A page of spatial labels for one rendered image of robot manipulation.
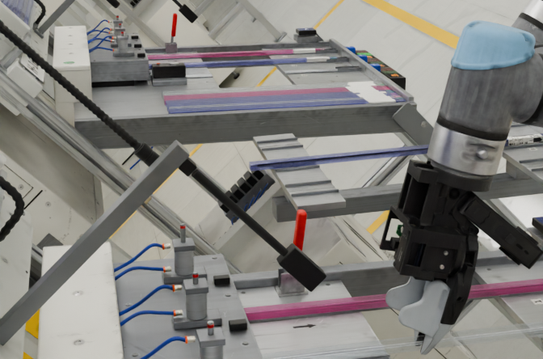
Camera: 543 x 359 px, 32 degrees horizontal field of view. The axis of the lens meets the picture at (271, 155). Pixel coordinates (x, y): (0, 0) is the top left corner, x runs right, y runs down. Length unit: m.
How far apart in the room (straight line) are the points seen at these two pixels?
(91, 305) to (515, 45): 0.51
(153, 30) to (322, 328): 4.47
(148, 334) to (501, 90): 0.43
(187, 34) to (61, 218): 3.63
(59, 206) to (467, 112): 1.17
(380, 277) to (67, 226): 0.90
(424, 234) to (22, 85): 1.06
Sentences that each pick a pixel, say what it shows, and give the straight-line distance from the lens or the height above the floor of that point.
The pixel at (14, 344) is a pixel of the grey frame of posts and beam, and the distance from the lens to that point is 0.91.
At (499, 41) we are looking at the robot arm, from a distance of 0.97.
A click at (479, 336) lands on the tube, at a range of 1.12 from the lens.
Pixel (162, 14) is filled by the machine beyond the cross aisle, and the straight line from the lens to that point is 5.51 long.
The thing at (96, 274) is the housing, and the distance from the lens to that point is 1.09.
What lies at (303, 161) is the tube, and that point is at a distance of 1.49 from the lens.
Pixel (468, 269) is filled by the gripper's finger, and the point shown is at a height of 1.01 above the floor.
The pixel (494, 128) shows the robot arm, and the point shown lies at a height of 1.10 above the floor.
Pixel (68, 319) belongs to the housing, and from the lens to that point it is 1.00.
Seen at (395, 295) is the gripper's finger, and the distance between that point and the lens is 1.09.
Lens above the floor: 1.58
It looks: 21 degrees down
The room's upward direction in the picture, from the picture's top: 47 degrees counter-clockwise
